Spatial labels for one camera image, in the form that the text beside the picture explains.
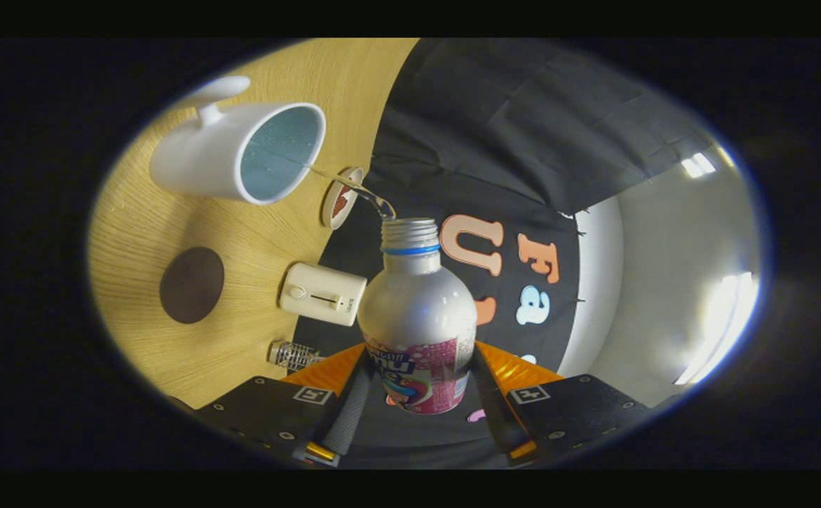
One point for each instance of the black backdrop cloth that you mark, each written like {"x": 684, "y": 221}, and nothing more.
{"x": 495, "y": 127}

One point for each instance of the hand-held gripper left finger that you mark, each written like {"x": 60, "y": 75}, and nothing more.
{"x": 350, "y": 409}

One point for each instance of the wide ceiling light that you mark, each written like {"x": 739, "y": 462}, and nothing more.
{"x": 724, "y": 317}

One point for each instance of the small white round plate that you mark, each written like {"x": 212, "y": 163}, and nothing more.
{"x": 334, "y": 212}

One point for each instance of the white cup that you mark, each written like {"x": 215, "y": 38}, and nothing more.
{"x": 198, "y": 162}

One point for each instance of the narrow ceiling light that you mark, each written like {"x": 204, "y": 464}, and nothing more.
{"x": 698, "y": 164}

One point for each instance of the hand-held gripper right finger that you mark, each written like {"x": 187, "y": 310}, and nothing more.
{"x": 498, "y": 416}

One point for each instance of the white toaster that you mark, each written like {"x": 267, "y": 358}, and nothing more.
{"x": 322, "y": 293}

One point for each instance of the dark brown round coaster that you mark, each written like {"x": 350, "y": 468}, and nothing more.
{"x": 192, "y": 285}

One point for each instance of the clear juice stream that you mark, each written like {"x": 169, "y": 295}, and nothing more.
{"x": 354, "y": 187}

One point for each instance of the silver juice bottle red label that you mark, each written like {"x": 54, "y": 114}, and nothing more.
{"x": 417, "y": 310}

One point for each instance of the wooden table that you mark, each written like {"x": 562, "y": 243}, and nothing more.
{"x": 255, "y": 240}

